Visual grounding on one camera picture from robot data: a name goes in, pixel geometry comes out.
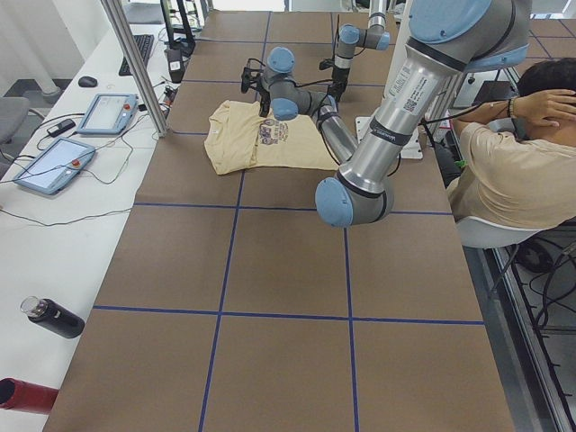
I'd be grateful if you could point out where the red cylinder bottle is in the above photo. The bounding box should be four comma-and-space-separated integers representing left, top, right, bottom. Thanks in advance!
1, 378, 59, 415

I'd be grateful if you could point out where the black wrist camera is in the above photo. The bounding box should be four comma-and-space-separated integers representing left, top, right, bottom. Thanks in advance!
319, 58, 334, 70
240, 58, 266, 94

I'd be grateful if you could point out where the near blue teach pendant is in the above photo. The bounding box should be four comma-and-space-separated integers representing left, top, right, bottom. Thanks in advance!
13, 138, 96, 195

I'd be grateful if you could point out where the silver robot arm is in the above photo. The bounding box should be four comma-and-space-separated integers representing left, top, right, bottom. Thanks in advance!
328, 1, 391, 102
241, 1, 532, 228

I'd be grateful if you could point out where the seated person beige shirt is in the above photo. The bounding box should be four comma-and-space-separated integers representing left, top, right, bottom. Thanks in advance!
436, 58, 575, 230

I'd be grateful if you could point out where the black water bottle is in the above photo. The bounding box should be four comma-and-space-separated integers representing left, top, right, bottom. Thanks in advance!
20, 296, 85, 338

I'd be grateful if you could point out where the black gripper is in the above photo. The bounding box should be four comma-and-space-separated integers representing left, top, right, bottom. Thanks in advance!
256, 86, 271, 118
327, 67, 349, 102

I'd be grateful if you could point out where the blue teach pendant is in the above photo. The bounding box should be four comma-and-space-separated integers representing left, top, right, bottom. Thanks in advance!
13, 138, 96, 195
76, 94, 138, 136

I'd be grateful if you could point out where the beige long-sleeve printed shirt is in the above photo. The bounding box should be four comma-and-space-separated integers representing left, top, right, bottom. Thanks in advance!
204, 100, 337, 175

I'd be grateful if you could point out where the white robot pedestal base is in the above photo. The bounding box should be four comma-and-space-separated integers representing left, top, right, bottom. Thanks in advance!
356, 0, 423, 159

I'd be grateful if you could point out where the black keyboard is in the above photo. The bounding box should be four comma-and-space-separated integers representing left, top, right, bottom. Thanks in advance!
118, 34, 156, 77

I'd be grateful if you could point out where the black small phone device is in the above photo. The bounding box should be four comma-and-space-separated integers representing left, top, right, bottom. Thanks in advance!
47, 119, 76, 138

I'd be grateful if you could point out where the black computer mouse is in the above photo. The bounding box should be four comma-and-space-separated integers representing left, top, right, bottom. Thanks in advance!
77, 76, 98, 88

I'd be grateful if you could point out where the grey aluminium frame post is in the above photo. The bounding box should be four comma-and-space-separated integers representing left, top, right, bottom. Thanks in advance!
100, 0, 167, 138

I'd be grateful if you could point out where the far blue teach pendant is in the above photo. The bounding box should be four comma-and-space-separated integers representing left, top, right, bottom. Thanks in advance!
76, 94, 138, 136

